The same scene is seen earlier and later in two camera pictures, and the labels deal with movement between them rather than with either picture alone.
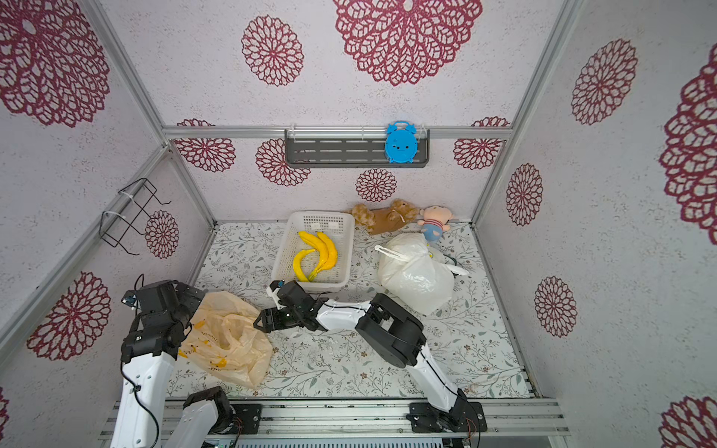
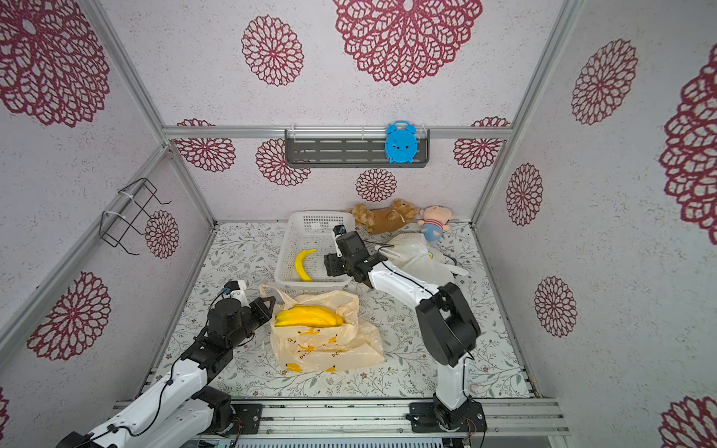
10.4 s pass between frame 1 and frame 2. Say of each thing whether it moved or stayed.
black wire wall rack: stayed
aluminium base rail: stayed
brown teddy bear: stayed
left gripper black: moved
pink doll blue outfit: stayed
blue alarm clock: stayed
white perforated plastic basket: stayed
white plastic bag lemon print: stayed
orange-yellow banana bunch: moved
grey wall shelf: stayed
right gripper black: moved
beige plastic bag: moved
